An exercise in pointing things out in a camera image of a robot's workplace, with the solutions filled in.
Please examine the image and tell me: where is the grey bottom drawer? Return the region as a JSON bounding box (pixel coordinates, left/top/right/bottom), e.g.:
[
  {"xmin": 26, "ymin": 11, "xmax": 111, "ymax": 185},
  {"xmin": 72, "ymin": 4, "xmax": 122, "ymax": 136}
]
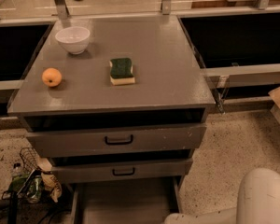
[{"xmin": 70, "ymin": 177, "xmax": 180, "ymax": 224}]

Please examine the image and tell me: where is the grey drawer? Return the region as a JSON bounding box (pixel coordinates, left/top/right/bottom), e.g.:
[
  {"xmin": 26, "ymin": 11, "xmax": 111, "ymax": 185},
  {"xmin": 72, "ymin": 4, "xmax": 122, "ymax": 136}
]
[
  {"xmin": 52, "ymin": 158, "xmax": 192, "ymax": 183},
  {"xmin": 70, "ymin": 177, "xmax": 180, "ymax": 224},
  {"xmin": 27, "ymin": 124, "xmax": 206, "ymax": 158}
]

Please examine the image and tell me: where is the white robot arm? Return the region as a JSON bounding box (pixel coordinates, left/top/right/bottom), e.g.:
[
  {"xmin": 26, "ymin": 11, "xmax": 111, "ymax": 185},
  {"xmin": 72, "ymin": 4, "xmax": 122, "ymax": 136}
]
[{"xmin": 164, "ymin": 168, "xmax": 280, "ymax": 224}]

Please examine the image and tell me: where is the grey drawer cabinet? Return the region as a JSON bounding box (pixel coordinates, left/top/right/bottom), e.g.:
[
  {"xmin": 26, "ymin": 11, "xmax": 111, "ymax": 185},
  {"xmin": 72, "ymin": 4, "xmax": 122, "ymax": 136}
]
[{"xmin": 7, "ymin": 15, "xmax": 217, "ymax": 185}]

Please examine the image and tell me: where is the grey top drawer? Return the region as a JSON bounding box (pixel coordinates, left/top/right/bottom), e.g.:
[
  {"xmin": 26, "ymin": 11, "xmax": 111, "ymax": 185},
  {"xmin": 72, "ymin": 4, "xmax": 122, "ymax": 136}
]
[{"xmin": 27, "ymin": 124, "xmax": 206, "ymax": 158}]

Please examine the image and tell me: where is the grey middle drawer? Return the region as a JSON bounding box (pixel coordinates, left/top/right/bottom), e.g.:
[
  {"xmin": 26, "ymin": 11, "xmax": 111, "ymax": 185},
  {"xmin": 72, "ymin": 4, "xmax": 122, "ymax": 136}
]
[{"xmin": 52, "ymin": 158, "xmax": 192, "ymax": 183}]

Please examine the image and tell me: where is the green yellow sponge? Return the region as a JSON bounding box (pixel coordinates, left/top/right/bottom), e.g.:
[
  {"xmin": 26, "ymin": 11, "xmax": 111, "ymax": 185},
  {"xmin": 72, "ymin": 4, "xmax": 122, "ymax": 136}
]
[{"xmin": 109, "ymin": 58, "xmax": 135, "ymax": 86}]

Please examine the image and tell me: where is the white ceramic bowl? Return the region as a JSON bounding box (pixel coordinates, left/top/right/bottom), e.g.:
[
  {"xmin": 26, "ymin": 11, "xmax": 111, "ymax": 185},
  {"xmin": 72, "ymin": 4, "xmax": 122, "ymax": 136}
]
[{"xmin": 55, "ymin": 26, "xmax": 91, "ymax": 54}]

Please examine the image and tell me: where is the orange fruit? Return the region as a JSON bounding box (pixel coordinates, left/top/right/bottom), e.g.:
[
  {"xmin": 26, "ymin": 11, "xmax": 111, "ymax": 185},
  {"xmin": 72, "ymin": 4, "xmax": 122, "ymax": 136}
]
[{"xmin": 42, "ymin": 68, "xmax": 63, "ymax": 88}]

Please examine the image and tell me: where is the green snack bag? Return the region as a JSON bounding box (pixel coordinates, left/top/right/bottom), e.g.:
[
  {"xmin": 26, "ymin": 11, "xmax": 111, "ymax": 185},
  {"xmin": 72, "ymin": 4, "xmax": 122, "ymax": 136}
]
[{"xmin": 8, "ymin": 175, "xmax": 42, "ymax": 203}]

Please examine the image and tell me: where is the clear plastic bottle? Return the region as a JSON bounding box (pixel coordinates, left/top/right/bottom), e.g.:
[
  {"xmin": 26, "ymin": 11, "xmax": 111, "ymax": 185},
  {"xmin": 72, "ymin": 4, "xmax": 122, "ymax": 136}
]
[{"xmin": 11, "ymin": 162, "xmax": 22, "ymax": 179}]

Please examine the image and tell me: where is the black wire basket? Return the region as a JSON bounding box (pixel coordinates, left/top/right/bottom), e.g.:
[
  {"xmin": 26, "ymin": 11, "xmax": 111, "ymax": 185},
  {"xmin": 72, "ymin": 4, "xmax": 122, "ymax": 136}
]
[{"xmin": 20, "ymin": 147, "xmax": 38, "ymax": 173}]

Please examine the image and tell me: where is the black cable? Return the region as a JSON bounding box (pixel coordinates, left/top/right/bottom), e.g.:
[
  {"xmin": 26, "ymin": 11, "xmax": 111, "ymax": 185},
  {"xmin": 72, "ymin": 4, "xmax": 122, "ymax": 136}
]
[{"xmin": 36, "ymin": 203, "xmax": 71, "ymax": 224}]

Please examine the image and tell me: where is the metal bracket left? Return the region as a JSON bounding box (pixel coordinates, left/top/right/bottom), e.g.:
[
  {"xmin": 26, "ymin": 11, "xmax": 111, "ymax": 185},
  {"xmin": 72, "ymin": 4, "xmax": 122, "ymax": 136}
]
[{"xmin": 54, "ymin": 0, "xmax": 69, "ymax": 20}]

